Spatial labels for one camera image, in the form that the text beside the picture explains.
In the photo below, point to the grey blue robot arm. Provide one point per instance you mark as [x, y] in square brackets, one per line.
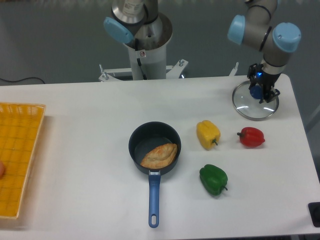
[252, 29]

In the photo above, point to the red bell pepper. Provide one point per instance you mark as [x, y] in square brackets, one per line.
[251, 137]

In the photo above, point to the baked pastry turnover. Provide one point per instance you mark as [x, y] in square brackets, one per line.
[160, 157]

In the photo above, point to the black device at table edge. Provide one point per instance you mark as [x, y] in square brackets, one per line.
[314, 210]

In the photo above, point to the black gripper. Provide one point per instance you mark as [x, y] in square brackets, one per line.
[258, 75]

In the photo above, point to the glass pot lid blue knob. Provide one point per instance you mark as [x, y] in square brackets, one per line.
[247, 103]

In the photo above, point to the orange object in basket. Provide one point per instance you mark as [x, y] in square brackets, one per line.
[2, 169]

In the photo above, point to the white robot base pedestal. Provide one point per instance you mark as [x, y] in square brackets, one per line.
[146, 43]

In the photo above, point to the yellow woven basket tray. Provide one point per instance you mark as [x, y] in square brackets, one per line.
[20, 125]

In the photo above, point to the dark pot with blue handle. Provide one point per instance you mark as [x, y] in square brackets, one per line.
[144, 139]

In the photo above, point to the yellow bell pepper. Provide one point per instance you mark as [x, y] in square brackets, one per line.
[208, 134]

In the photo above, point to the green bell pepper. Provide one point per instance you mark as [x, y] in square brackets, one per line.
[214, 179]

